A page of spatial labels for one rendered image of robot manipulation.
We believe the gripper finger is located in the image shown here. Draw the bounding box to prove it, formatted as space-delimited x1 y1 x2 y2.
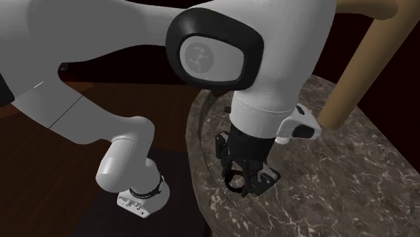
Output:
215 131 236 178
242 160 281 199

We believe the black ring-shaped object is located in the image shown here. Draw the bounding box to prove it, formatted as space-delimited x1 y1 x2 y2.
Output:
223 168 246 195

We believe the dark robot stand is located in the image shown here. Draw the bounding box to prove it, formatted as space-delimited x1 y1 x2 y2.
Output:
69 147 211 237

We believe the round brown marble table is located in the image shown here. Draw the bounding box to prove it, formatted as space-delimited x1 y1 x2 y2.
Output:
185 74 420 237

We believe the tan wooden chair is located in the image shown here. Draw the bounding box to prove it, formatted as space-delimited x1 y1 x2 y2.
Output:
316 0 420 131

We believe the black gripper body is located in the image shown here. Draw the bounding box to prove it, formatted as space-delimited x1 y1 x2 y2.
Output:
225 124 276 165

